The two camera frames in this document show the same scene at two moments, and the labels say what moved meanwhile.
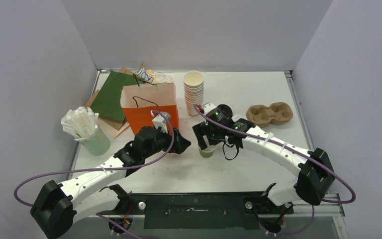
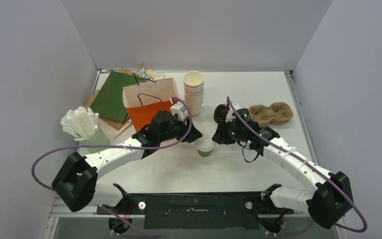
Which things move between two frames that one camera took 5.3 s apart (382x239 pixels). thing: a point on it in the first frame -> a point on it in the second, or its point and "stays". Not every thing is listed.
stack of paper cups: [193, 86] stays
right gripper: [203, 132] -> [223, 132]
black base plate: [219, 210] stays
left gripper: [179, 144] -> [192, 135]
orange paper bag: [138, 101] stays
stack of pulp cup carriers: [277, 113] stays
